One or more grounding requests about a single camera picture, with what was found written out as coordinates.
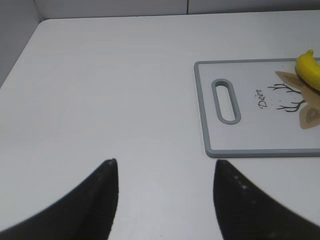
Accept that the yellow plastic banana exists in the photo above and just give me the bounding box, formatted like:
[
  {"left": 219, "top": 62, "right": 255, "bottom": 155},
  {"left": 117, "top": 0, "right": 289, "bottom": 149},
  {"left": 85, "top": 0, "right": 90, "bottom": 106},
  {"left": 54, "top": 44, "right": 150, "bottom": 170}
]
[{"left": 295, "top": 49, "right": 320, "bottom": 91}]

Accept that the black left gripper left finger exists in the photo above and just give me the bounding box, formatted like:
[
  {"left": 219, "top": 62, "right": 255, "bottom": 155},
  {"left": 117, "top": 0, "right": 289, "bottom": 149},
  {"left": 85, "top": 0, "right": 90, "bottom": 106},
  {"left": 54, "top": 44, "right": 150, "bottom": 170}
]
[{"left": 0, "top": 158, "right": 119, "bottom": 240}]

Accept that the white grey-rimmed cutting board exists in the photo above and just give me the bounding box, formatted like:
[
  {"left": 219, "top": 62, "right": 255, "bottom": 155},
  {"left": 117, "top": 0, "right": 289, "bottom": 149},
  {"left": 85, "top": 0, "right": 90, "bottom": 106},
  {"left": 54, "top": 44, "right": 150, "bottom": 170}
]
[{"left": 194, "top": 58, "right": 320, "bottom": 158}]

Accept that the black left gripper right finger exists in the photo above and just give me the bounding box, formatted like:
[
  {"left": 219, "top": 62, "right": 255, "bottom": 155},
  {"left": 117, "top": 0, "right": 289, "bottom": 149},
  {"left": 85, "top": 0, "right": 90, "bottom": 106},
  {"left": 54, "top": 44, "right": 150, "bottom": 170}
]
[{"left": 212, "top": 159, "right": 320, "bottom": 240}]

